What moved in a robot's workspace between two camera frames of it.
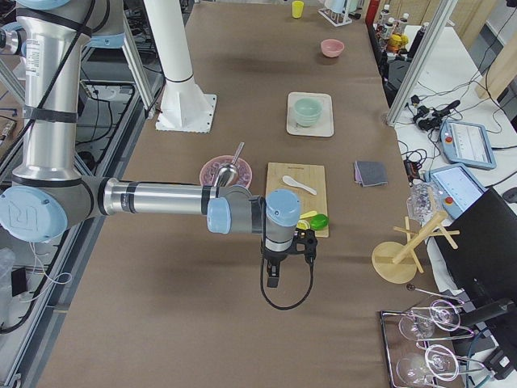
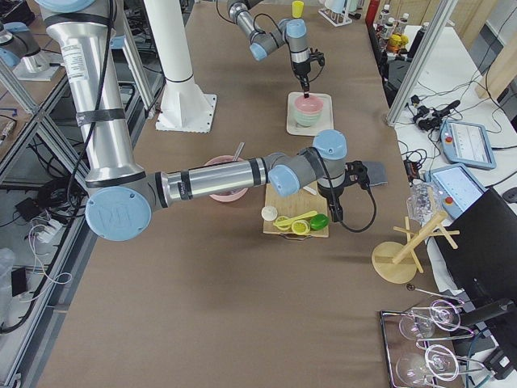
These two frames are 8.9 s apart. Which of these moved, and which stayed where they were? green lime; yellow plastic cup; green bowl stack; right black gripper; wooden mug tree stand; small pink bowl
Moved: right black gripper; small pink bowl
Stayed: green bowl stack; wooden mug tree stand; green lime; yellow plastic cup
